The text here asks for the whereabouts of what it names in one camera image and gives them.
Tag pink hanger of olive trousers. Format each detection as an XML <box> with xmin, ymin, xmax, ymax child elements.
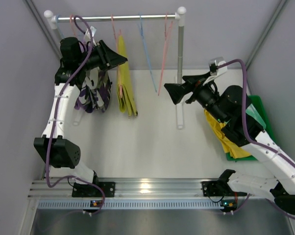
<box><xmin>111</xmin><ymin>14</ymin><xmax>124</xmax><ymax>99</ymax></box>

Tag olive yellow trousers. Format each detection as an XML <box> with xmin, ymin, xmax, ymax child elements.
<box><xmin>116</xmin><ymin>34</ymin><xmax>139</xmax><ymax>117</ymax></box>

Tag blue hanger of green trousers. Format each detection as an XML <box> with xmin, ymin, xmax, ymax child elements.
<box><xmin>138</xmin><ymin>13</ymin><xmax>157</xmax><ymax>92</ymax></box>

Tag green tie-dye trousers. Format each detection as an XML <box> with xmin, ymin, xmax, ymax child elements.
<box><xmin>246</xmin><ymin>95</ymin><xmax>267</xmax><ymax>129</ymax></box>

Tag pink hanger of yellow trousers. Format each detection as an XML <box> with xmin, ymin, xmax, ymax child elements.
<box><xmin>157</xmin><ymin>14</ymin><xmax>173</xmax><ymax>96</ymax></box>

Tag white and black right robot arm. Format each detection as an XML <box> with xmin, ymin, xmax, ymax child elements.
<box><xmin>164</xmin><ymin>74</ymin><xmax>295</xmax><ymax>215</ymax></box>

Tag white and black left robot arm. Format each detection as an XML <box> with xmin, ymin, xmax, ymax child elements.
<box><xmin>33</xmin><ymin>37</ymin><xmax>127</xmax><ymax>184</ymax></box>

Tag camouflage trousers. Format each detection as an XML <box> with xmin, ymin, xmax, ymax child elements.
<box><xmin>74</xmin><ymin>69</ymin><xmax>112</xmax><ymax>113</ymax></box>

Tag pink hanger of purple trousers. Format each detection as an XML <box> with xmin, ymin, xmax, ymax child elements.
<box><xmin>70</xmin><ymin>14</ymin><xmax>77</xmax><ymax>38</ymax></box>

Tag empty light blue hanger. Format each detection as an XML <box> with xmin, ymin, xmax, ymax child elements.
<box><xmin>55</xmin><ymin>15</ymin><xmax>65</xmax><ymax>40</ymax></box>

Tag green plastic bin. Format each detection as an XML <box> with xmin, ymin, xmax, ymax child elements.
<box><xmin>225</xmin><ymin>95</ymin><xmax>276</xmax><ymax>162</ymax></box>

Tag silver clothes rack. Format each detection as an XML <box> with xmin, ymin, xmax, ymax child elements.
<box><xmin>44</xmin><ymin>6</ymin><xmax>186</xmax><ymax>129</ymax></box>

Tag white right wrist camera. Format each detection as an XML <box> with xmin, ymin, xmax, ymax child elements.
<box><xmin>203</xmin><ymin>57</ymin><xmax>228</xmax><ymax>85</ymax></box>

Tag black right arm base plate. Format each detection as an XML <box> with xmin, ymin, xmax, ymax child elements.
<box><xmin>201</xmin><ymin>181</ymin><xmax>247</xmax><ymax>198</ymax></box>

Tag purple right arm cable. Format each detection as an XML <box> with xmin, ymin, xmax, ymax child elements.
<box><xmin>217</xmin><ymin>58</ymin><xmax>295</xmax><ymax>222</ymax></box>

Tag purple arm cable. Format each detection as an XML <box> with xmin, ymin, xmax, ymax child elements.
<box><xmin>217</xmin><ymin>58</ymin><xmax>295</xmax><ymax>222</ymax></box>
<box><xmin>46</xmin><ymin>15</ymin><xmax>106</xmax><ymax>216</ymax></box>

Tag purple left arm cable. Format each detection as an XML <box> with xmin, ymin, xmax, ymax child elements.
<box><xmin>46</xmin><ymin>15</ymin><xmax>106</xmax><ymax>216</ymax></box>

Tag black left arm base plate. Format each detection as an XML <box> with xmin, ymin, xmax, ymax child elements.
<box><xmin>72</xmin><ymin>182</ymin><xmax>115</xmax><ymax>198</ymax></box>

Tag aluminium mounting rail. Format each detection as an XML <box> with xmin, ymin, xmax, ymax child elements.
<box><xmin>27</xmin><ymin>178</ymin><xmax>295</xmax><ymax>211</ymax></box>

